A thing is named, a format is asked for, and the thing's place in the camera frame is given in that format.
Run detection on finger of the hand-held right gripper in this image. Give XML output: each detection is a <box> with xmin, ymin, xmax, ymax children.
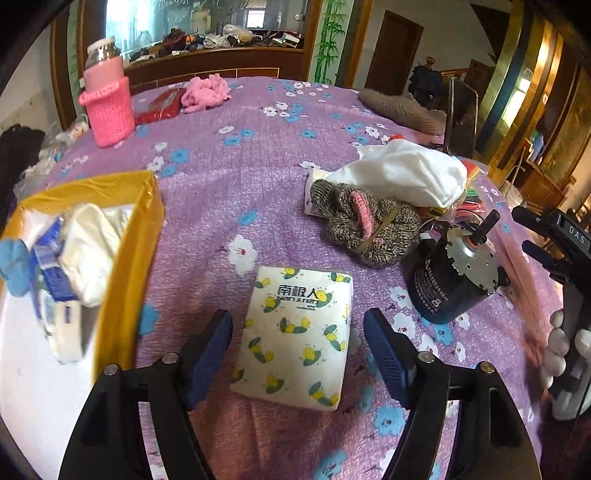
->
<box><xmin>512</xmin><ymin>206</ymin><xmax>591</xmax><ymax>254</ymax></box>
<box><xmin>523</xmin><ymin>241</ymin><xmax>573</xmax><ymax>284</ymax></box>

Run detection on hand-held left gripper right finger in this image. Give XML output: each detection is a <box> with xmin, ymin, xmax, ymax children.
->
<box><xmin>363</xmin><ymin>308</ymin><xmax>543</xmax><ymax>480</ymax></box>

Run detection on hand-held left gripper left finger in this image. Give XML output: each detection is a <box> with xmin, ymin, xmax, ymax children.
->
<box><xmin>58</xmin><ymin>310</ymin><xmax>234</xmax><ymax>480</ymax></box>

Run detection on lemon print tissue pack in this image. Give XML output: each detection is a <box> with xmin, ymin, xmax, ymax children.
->
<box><xmin>229</xmin><ymin>265</ymin><xmax>354</xmax><ymax>412</ymax></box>

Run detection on yellow cardboard box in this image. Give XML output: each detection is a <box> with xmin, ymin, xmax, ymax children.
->
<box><xmin>0</xmin><ymin>170</ymin><xmax>166</xmax><ymax>444</ymax></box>

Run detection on grey knitted sock pair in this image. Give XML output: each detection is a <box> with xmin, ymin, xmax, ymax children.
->
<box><xmin>310</xmin><ymin>181</ymin><xmax>422</xmax><ymax>267</ymax></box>

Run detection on large white cloth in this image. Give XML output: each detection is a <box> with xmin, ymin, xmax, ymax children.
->
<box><xmin>323</xmin><ymin>138</ymin><xmax>468</xmax><ymax>208</ymax></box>

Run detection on person's right hand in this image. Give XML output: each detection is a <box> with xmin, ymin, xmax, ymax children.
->
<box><xmin>539</xmin><ymin>309</ymin><xmax>572</xmax><ymax>391</ymax></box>

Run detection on black cylindrical motor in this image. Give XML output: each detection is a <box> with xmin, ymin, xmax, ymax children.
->
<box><xmin>404</xmin><ymin>210</ymin><xmax>512</xmax><ymax>325</ymax></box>

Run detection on rainbow striped packet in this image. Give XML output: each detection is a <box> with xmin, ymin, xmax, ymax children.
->
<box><xmin>431</xmin><ymin>157</ymin><xmax>486</xmax><ymax>222</ymax></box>

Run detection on brown knitted cloth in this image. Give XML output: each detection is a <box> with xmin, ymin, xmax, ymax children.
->
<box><xmin>358</xmin><ymin>89</ymin><xmax>448</xmax><ymax>136</ymax></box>

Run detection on dark hanging coat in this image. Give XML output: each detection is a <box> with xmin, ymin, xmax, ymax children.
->
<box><xmin>409</xmin><ymin>58</ymin><xmax>451</xmax><ymax>109</ymax></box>

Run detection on blue cloth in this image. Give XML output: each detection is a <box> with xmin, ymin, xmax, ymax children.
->
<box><xmin>0</xmin><ymin>239</ymin><xmax>31</xmax><ymax>297</ymax></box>

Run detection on brown wooden door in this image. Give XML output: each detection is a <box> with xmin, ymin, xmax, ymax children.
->
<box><xmin>365</xmin><ymin>10</ymin><xmax>424</xmax><ymax>97</ymax></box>

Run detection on clear plastic bags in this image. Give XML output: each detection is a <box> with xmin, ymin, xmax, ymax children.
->
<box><xmin>34</xmin><ymin>113</ymin><xmax>88</xmax><ymax>176</ymax></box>

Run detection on pink fluffy cloth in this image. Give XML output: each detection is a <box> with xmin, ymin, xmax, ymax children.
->
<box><xmin>180</xmin><ymin>74</ymin><xmax>232</xmax><ymax>114</ymax></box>

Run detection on pink knit-sleeved bottle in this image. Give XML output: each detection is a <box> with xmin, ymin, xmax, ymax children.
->
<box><xmin>78</xmin><ymin>37</ymin><xmax>137</xmax><ymax>148</ymax></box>

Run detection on black bag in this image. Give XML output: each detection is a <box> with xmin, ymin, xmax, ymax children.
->
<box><xmin>0</xmin><ymin>124</ymin><xmax>47</xmax><ymax>185</ymax></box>

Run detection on wooden chair back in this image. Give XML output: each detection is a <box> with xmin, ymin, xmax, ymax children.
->
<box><xmin>129</xmin><ymin>67</ymin><xmax>281</xmax><ymax>95</ymax></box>

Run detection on pile of clutter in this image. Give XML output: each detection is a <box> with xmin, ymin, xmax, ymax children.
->
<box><xmin>129</xmin><ymin>25</ymin><xmax>305</xmax><ymax>61</ymax></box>

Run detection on glass partition window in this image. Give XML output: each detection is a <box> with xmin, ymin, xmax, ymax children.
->
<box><xmin>106</xmin><ymin>0</ymin><xmax>308</xmax><ymax>51</ymax></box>

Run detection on bamboo wall painting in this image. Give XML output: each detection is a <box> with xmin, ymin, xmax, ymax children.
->
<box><xmin>313</xmin><ymin>0</ymin><xmax>351</xmax><ymax>86</ymax></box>

